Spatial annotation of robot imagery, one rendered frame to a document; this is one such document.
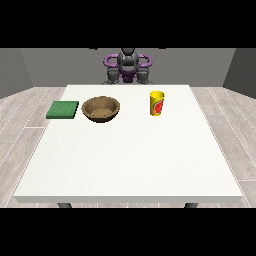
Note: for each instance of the yellow cup with melon print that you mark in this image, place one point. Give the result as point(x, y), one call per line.
point(156, 103)

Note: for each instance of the brown wooden bowl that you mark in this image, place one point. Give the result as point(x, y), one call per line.
point(100, 109)

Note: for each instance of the grey robot trunk purple rings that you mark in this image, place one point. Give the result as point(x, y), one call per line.
point(127, 66)

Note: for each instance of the green square pad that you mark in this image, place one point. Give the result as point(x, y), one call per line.
point(62, 109)

